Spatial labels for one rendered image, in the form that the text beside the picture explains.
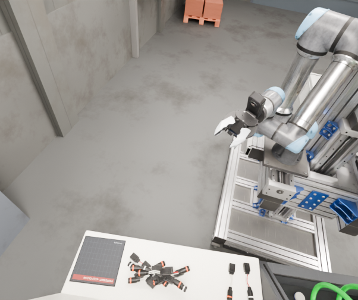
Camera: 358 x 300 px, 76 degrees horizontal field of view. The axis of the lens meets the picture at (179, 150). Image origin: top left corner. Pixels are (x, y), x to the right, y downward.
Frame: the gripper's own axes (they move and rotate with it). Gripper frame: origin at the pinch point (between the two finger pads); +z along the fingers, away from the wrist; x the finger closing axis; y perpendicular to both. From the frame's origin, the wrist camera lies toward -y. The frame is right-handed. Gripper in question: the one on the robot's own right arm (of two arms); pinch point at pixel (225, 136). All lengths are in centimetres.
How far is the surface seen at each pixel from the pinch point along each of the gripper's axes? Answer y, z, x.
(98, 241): 50, 38, 14
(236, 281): 43, 11, -33
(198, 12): 165, -395, 287
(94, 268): 49, 44, 7
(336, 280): 43, -18, -63
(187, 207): 148, -44, 10
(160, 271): 42, 29, -11
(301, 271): 44, -11, -51
